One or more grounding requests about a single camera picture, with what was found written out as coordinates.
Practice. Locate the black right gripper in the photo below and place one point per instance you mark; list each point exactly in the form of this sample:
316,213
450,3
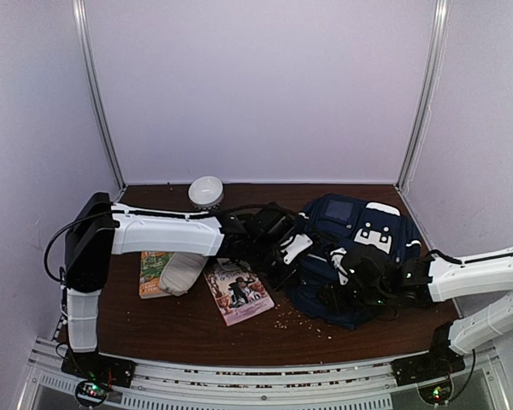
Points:
334,300

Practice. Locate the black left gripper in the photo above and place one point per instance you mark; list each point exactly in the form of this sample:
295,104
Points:
279,280

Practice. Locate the navy blue student backpack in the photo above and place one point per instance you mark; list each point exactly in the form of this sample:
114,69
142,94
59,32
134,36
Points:
378,240

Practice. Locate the white quilted pencil pouch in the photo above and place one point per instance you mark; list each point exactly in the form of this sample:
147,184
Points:
181,273

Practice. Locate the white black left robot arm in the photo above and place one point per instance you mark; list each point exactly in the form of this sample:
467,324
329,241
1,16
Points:
261,237

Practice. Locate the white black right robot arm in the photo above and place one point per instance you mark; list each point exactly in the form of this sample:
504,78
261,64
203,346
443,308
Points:
435,277

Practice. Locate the pink Shakespeare story book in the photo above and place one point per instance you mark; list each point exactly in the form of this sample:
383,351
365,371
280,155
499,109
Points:
238,293

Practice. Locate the white patterned ceramic bowl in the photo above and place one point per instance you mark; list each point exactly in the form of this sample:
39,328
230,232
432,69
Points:
206,193

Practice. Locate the orange green treehouse book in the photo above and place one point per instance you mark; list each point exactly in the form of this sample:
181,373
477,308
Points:
152,264

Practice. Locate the front aluminium rail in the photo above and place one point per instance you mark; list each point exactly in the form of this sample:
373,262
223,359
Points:
363,384

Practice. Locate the right aluminium frame post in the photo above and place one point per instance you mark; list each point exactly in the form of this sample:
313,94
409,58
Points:
430,80

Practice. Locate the aluminium frame post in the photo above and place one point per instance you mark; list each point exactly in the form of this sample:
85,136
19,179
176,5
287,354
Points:
430,80
82,28

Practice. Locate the left aluminium frame post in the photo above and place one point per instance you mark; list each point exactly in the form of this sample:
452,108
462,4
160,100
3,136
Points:
82,28

